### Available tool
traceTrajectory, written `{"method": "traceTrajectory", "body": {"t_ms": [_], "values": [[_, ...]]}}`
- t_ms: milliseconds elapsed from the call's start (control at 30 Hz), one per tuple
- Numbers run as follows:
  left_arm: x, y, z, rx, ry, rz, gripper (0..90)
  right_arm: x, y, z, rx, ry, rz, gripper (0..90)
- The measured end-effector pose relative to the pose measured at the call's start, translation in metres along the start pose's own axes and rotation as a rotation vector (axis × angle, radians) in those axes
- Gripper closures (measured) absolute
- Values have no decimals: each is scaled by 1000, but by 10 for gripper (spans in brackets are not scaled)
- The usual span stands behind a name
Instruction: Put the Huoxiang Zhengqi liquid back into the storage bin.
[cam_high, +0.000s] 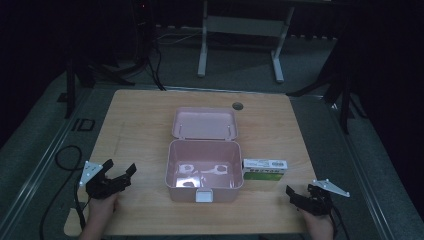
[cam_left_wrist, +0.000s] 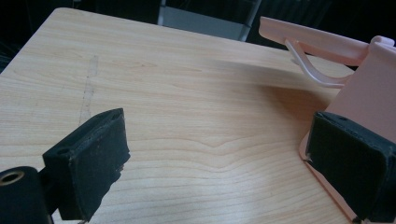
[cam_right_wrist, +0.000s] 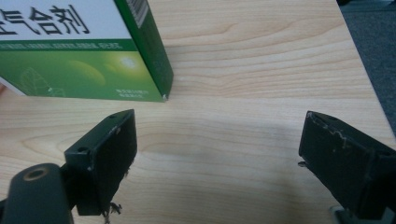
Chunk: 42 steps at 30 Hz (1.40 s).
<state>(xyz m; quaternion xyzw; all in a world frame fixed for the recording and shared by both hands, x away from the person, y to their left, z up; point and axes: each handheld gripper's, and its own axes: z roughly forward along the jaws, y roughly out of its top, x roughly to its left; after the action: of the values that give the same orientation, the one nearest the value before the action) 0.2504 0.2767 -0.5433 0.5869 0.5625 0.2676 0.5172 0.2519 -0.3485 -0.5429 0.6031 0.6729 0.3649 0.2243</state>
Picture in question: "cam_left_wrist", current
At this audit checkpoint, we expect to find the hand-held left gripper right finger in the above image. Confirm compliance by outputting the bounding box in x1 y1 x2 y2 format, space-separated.
304 111 396 224

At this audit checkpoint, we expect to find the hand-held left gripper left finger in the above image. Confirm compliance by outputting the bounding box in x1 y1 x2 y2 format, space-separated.
42 107 132 222

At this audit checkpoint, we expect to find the pink plastic bin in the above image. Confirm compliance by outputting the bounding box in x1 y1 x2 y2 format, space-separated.
259 16 396 224

